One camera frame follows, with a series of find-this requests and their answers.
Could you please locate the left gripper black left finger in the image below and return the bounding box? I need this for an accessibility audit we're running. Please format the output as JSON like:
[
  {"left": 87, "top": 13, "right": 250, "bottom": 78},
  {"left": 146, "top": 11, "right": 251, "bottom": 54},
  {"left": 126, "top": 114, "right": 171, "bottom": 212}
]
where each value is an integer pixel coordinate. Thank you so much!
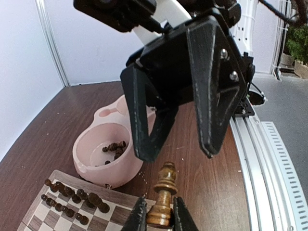
[{"left": 121, "top": 197, "right": 147, "bottom": 231}]

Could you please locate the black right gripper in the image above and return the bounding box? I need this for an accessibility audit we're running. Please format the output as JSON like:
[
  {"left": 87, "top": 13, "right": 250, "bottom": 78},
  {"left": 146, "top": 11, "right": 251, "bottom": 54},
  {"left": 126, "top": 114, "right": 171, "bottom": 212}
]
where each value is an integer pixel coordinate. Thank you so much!
[{"left": 120, "top": 16, "right": 255, "bottom": 162}]

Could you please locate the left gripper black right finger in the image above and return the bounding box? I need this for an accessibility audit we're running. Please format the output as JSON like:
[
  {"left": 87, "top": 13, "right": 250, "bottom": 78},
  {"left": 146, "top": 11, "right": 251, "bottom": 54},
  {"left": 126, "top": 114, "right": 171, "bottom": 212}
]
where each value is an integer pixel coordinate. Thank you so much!
[{"left": 173, "top": 197, "right": 199, "bottom": 231}]

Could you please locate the light brown chess king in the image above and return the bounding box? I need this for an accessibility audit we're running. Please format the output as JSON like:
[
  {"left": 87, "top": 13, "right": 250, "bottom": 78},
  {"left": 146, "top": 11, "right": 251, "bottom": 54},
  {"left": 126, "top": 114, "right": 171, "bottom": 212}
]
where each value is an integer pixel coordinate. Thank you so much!
[{"left": 146, "top": 162, "right": 178, "bottom": 228}]

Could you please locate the dark tall chess piece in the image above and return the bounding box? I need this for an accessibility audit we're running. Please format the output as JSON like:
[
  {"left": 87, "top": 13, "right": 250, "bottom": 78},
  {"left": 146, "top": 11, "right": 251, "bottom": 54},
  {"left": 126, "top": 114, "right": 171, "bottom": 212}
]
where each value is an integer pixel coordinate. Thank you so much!
[{"left": 88, "top": 192, "right": 102, "bottom": 207}]

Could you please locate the dark pawn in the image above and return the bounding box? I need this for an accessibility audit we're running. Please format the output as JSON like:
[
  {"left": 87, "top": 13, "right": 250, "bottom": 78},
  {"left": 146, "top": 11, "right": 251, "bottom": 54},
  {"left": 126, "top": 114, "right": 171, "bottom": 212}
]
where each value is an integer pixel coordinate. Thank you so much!
[{"left": 41, "top": 194, "right": 48, "bottom": 201}]

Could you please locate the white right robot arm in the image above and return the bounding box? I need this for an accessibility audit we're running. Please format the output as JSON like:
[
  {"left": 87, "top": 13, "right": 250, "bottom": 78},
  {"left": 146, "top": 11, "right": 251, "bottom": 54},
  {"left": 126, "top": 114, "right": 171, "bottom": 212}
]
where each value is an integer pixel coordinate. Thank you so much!
[{"left": 120, "top": 2, "right": 255, "bottom": 161}]

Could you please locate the dark chess pieces pile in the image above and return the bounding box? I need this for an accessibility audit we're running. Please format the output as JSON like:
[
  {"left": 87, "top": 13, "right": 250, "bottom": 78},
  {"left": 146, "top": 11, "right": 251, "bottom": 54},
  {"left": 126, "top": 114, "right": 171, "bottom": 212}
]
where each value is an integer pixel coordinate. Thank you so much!
[{"left": 102, "top": 141, "right": 127, "bottom": 160}]

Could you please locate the wooden chess board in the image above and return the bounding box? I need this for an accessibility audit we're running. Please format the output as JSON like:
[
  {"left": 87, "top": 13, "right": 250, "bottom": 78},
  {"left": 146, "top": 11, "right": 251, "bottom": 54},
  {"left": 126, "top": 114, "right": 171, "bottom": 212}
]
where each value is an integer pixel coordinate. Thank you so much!
[{"left": 17, "top": 169, "right": 154, "bottom": 231}]

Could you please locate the pink plastic double bowl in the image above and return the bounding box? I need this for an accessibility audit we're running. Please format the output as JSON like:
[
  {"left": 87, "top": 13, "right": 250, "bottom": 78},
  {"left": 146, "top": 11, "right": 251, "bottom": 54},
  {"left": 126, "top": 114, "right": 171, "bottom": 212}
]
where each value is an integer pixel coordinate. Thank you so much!
[{"left": 72, "top": 96, "right": 143, "bottom": 188}]

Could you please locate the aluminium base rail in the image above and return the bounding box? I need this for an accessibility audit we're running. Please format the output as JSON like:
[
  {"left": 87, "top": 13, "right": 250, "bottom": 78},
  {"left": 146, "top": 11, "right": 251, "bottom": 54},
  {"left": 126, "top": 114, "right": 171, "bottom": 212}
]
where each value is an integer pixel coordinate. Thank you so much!
[{"left": 230, "top": 115, "right": 308, "bottom": 231}]

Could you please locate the aluminium frame post right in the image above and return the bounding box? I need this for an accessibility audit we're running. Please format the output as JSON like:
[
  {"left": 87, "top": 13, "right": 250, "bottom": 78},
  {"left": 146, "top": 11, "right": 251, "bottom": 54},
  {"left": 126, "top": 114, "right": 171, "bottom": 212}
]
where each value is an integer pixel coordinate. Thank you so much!
[{"left": 35, "top": 0, "right": 71, "bottom": 87}]

